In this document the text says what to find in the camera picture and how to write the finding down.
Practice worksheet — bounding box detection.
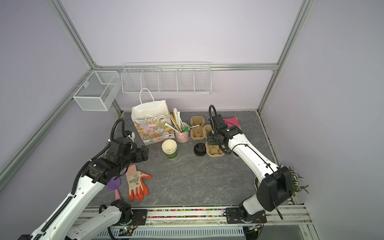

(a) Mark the black paper coffee cup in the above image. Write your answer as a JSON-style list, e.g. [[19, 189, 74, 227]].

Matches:
[[232, 151, 240, 158]]

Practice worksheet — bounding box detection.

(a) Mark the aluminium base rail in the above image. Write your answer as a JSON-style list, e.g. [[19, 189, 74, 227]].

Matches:
[[56, 204, 319, 240]]

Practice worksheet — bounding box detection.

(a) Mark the orange white work glove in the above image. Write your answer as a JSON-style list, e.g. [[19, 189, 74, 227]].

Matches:
[[126, 165, 153, 202]]

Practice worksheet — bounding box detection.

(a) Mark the purple pink silicone spatula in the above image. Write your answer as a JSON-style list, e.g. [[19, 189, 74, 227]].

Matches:
[[107, 177, 121, 200]]

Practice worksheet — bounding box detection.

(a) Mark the small white mesh basket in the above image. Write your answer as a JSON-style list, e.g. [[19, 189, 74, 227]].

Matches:
[[73, 71, 122, 112]]

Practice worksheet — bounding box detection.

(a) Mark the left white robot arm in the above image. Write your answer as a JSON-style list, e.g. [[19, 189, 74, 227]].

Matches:
[[19, 118, 149, 240]]

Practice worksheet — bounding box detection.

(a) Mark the green paper coffee cup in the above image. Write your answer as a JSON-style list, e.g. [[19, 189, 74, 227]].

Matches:
[[162, 139, 178, 160]]

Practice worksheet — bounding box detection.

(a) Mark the white cartoon paper gift bag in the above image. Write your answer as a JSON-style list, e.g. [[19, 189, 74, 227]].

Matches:
[[131, 98, 175, 146]]

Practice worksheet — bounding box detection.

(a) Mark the brown pulp cup carrier stack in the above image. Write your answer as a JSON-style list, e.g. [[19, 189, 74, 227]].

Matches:
[[190, 116, 205, 140]]

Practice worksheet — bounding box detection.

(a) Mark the potted green plant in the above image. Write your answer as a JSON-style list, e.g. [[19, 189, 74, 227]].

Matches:
[[254, 166, 310, 197]]

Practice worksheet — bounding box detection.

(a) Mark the long white wire shelf basket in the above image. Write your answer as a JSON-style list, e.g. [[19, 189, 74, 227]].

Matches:
[[121, 62, 212, 94]]

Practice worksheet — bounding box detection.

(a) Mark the stack of black cup lids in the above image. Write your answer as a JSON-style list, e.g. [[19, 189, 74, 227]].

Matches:
[[194, 143, 207, 157]]

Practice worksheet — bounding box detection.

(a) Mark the pink cup of stirrers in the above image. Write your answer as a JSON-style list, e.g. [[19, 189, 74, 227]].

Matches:
[[165, 108, 200, 143]]

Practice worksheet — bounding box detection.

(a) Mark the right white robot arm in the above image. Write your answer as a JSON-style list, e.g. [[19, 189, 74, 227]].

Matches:
[[207, 105, 294, 223]]

